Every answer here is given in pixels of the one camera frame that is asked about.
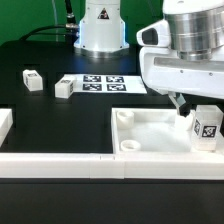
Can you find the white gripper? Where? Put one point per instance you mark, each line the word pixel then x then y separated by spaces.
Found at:
pixel 164 71

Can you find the white fiducial marker sheet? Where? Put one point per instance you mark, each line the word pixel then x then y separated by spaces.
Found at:
pixel 107 83

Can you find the white U-shaped obstacle fence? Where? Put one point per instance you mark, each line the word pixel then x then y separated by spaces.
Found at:
pixel 199 165

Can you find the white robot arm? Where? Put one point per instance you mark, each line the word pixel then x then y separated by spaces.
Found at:
pixel 183 53

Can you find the white square table top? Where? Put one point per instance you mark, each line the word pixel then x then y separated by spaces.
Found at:
pixel 136 130

